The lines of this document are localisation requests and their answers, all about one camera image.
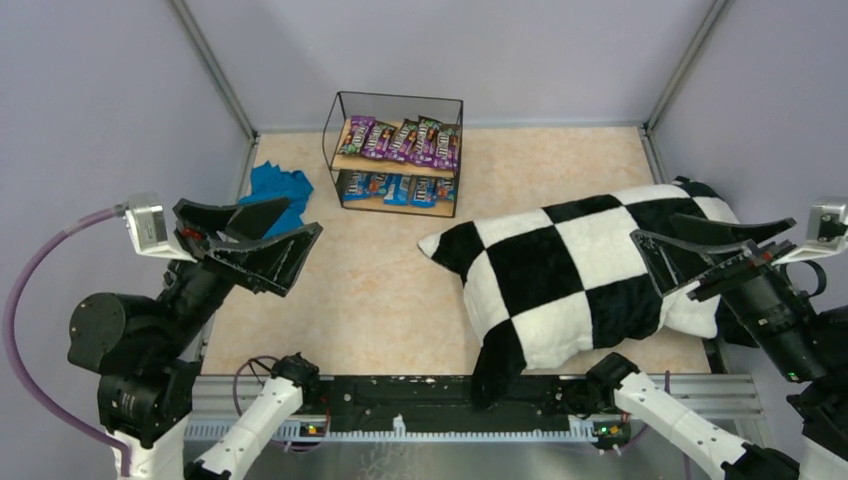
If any purple candy bag on shelf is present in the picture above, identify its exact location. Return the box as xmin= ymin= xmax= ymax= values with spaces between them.
xmin=445 ymin=124 xmax=461 ymax=171

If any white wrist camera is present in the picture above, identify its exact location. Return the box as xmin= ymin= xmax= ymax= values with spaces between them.
xmin=775 ymin=196 xmax=847 ymax=265
xmin=123 ymin=192 xmax=197 ymax=263

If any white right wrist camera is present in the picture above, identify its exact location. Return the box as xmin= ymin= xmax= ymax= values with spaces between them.
xmin=775 ymin=196 xmax=847 ymax=265

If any purple brown candy bag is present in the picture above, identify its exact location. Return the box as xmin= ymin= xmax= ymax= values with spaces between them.
xmin=409 ymin=115 xmax=443 ymax=166

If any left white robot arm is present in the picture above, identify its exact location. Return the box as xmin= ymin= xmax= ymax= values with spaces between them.
xmin=67 ymin=193 xmax=322 ymax=479

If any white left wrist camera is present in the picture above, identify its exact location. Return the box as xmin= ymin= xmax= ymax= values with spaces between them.
xmin=123 ymin=192 xmax=197 ymax=263

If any blue candy bag in shelf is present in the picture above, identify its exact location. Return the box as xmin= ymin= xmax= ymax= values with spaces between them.
xmin=342 ymin=171 xmax=370 ymax=202
xmin=383 ymin=174 xmax=413 ymax=206
xmin=367 ymin=173 xmax=393 ymax=198

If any black white checkered pillow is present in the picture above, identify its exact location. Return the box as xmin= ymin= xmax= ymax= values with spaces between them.
xmin=418 ymin=177 xmax=754 ymax=410

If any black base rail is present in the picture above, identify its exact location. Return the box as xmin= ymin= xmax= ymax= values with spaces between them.
xmin=296 ymin=375 xmax=634 ymax=434

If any blue candy bag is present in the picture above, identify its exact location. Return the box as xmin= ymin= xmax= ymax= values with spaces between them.
xmin=367 ymin=173 xmax=393 ymax=198
xmin=434 ymin=178 xmax=456 ymax=202
xmin=383 ymin=174 xmax=413 ymax=206
xmin=409 ymin=176 xmax=436 ymax=208
xmin=342 ymin=171 xmax=370 ymax=202

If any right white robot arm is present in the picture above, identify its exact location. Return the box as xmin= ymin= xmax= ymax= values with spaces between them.
xmin=586 ymin=214 xmax=847 ymax=479

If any black wire wooden shelf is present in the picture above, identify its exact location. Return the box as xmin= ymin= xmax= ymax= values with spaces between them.
xmin=322 ymin=91 xmax=465 ymax=218

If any blue crumpled cloth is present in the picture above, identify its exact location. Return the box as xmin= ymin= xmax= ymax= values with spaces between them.
xmin=238 ymin=160 xmax=315 ymax=241

